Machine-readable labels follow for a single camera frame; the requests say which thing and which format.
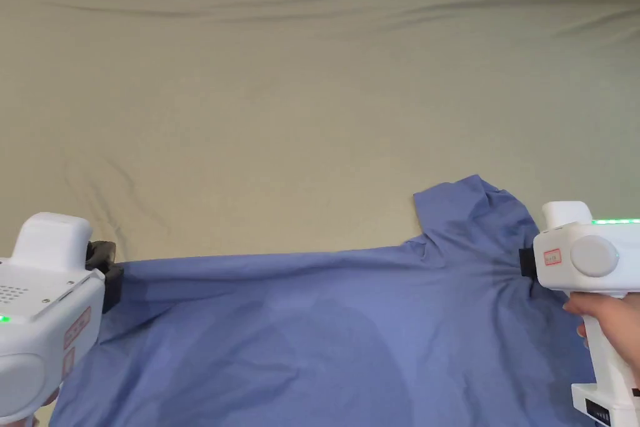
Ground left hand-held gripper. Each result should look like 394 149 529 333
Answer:
0 212 124 427

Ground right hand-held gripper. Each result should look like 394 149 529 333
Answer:
519 201 640 427

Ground blue shirt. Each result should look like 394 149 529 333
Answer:
49 174 598 427

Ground person's right hand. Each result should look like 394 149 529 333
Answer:
562 291 640 373

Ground person's left hand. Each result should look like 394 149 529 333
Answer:
29 381 63 420

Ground bed with beige sheet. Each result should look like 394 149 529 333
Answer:
0 0 640 427

